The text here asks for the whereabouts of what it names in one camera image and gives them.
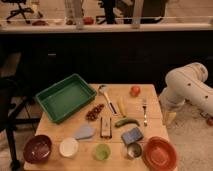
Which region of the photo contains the green plastic cup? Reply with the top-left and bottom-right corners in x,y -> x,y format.
94,144 -> 111,161

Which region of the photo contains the orange plastic bowl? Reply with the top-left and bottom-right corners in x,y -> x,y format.
143,137 -> 177,171

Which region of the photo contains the red tomato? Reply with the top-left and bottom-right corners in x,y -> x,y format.
130,86 -> 141,97

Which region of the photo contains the yellow banana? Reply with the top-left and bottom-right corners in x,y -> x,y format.
118,98 -> 126,118

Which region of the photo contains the bunch of red grapes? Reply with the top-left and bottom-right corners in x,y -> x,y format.
85,104 -> 104,121

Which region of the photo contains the dark red bowl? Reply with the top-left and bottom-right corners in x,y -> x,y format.
23,135 -> 52,164

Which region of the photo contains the light blue cloth piece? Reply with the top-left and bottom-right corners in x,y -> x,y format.
74,124 -> 95,140

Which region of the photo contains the metal fork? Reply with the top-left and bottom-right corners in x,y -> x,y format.
142,99 -> 148,127

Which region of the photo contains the metal spoon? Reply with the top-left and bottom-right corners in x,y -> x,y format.
98,84 -> 117,115

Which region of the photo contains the black office chair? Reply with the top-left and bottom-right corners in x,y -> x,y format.
0,51 -> 43,169

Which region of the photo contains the green plastic tray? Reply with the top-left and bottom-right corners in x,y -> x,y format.
36,74 -> 97,124

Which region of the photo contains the small metal cup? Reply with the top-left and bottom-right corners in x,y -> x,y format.
127,143 -> 142,159

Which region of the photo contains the blue sponge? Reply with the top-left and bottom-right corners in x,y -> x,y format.
121,127 -> 144,145

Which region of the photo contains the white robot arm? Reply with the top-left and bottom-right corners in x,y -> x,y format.
159,62 -> 213,116

